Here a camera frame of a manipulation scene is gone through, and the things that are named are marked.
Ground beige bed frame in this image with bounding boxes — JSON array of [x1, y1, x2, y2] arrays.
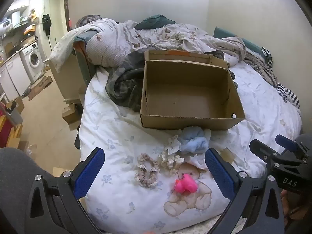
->
[[50, 54, 86, 103]]

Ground grey patterned pillow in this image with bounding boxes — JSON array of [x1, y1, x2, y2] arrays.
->
[[75, 15, 103, 28]]

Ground dark green cloth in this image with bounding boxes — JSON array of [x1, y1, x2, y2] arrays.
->
[[134, 15, 176, 30]]

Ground grey-green camouflage blanket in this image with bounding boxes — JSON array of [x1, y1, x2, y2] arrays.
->
[[105, 44, 234, 113]]

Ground dark door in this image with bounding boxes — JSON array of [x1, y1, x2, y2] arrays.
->
[[63, 0, 70, 27]]

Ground person's right hand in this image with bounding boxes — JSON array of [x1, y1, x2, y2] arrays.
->
[[280, 190, 305, 223]]

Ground grey box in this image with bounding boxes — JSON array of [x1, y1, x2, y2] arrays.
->
[[7, 107, 23, 125]]

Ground black and white striped cloth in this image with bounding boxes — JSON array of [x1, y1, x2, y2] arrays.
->
[[277, 83, 300, 108]]

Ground red bag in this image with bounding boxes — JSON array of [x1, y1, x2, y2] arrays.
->
[[0, 107, 14, 149]]

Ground brown floor mat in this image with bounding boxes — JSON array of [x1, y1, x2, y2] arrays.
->
[[28, 75, 53, 100]]

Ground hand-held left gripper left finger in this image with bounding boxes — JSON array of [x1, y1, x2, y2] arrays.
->
[[24, 147, 108, 234]]

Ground crumpled white patterned quilt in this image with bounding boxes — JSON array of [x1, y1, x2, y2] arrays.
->
[[49, 18, 246, 69]]

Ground pale sock with dark trim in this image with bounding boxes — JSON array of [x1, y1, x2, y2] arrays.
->
[[202, 128, 212, 149]]

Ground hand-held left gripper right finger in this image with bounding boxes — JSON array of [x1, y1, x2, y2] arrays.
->
[[204, 148, 285, 234]]

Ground light blue fluffy scrunchie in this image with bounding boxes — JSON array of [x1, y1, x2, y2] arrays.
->
[[177, 126, 210, 154]]

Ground white washing machine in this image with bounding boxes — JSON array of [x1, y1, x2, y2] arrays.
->
[[19, 41, 44, 82]]

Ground cream sheer scrunchie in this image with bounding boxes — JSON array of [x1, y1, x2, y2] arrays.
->
[[158, 136, 185, 175]]

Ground small cardboard box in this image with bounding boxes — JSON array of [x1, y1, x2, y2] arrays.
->
[[62, 104, 82, 125]]

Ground grey knitted blanket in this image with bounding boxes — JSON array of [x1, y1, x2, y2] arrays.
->
[[244, 46, 278, 86]]

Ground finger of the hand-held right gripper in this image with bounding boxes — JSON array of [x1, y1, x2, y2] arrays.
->
[[249, 139, 283, 169], [275, 135, 301, 153]]

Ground pink squishy toy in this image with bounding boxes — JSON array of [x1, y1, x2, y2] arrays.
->
[[174, 174, 197, 195]]

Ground white water heater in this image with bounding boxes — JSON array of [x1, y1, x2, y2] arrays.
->
[[11, 11, 21, 27]]

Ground teal pillow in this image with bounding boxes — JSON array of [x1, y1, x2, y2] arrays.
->
[[213, 27, 266, 54]]

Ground beige lace-edged scrunchie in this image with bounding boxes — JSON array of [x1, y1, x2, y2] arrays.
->
[[135, 153, 160, 188]]

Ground white cabinet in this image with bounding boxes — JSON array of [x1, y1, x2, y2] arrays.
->
[[0, 51, 27, 100]]

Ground white teddy bear bedsheet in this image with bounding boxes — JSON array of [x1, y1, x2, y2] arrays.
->
[[78, 61, 303, 232]]

